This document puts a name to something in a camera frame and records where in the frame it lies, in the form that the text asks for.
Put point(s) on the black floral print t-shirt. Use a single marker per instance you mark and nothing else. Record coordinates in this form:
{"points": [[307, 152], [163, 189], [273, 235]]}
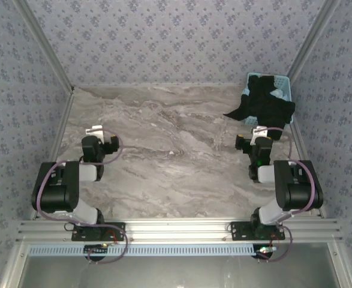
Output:
{"points": [[262, 99]]}

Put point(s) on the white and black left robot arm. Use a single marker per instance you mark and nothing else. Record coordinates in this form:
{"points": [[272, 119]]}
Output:
{"points": [[88, 172]]}

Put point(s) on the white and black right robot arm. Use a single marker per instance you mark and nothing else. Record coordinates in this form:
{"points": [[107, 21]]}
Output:
{"points": [[265, 174]]}

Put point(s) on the light blue plastic basket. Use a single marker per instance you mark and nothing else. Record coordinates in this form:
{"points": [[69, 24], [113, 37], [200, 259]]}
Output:
{"points": [[283, 80]]}

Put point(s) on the small black circuit board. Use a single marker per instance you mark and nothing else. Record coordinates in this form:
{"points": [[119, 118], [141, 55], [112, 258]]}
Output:
{"points": [[264, 252], [93, 249]]}

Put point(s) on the grey metal lower panel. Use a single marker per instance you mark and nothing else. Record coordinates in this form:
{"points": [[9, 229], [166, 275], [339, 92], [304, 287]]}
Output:
{"points": [[178, 273]]}

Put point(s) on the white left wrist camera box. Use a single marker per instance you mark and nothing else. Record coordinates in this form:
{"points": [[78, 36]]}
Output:
{"points": [[95, 132]]}

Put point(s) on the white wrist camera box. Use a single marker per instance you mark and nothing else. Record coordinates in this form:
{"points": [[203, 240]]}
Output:
{"points": [[95, 132], [258, 132]]}

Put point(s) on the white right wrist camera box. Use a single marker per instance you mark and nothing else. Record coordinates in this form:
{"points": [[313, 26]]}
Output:
{"points": [[258, 132]]}

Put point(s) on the aluminium table side rail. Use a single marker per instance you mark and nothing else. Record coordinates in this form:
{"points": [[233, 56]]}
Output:
{"points": [[54, 150], [302, 153]]}

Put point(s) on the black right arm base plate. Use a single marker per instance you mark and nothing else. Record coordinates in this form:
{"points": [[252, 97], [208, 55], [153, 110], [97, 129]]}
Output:
{"points": [[238, 232]]}

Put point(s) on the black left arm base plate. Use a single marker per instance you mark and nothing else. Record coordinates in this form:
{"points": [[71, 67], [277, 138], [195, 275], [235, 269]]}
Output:
{"points": [[76, 235]]}

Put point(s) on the aluminium mounting rail beam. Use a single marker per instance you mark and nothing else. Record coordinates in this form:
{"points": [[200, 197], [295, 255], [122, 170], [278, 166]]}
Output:
{"points": [[178, 229]]}

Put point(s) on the aluminium corner post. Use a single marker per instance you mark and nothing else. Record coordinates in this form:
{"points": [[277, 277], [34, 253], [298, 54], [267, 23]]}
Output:
{"points": [[47, 45], [312, 37]]}

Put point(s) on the aluminium frame leg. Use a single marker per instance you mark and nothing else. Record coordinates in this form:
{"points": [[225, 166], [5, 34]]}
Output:
{"points": [[342, 264], [13, 264]]}

